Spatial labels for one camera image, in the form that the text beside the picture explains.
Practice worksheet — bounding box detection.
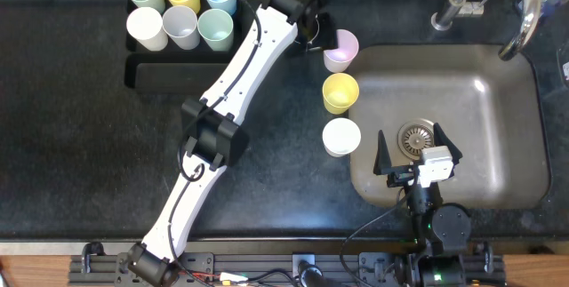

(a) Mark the black cable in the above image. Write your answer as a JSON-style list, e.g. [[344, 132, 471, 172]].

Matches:
[[166, 0, 264, 279], [339, 184, 419, 287]]

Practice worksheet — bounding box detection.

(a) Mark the mounting rail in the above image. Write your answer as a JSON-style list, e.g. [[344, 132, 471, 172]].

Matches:
[[68, 241, 508, 287]]

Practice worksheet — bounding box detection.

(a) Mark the white cup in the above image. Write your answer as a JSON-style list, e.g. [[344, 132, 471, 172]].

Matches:
[[321, 117, 362, 158], [125, 6, 169, 52]]

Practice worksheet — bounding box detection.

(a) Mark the black tray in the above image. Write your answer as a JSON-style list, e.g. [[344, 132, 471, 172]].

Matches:
[[123, 0, 252, 97]]

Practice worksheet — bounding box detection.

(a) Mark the steel tap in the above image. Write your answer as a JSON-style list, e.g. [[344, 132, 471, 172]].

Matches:
[[429, 0, 546, 62]]

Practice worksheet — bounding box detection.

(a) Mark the steel sink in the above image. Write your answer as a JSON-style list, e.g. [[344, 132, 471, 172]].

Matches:
[[348, 44, 552, 211]]

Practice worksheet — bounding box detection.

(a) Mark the grey cup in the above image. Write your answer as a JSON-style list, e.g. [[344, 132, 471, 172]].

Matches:
[[162, 4, 201, 52]]

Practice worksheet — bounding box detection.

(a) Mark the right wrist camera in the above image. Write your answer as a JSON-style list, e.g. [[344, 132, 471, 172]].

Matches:
[[417, 145, 455, 189]]

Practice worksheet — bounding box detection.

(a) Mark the pink cup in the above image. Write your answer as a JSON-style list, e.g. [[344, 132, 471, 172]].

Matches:
[[323, 28, 360, 74]]

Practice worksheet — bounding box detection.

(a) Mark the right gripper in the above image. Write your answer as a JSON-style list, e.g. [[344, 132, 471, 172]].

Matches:
[[373, 122, 464, 188]]

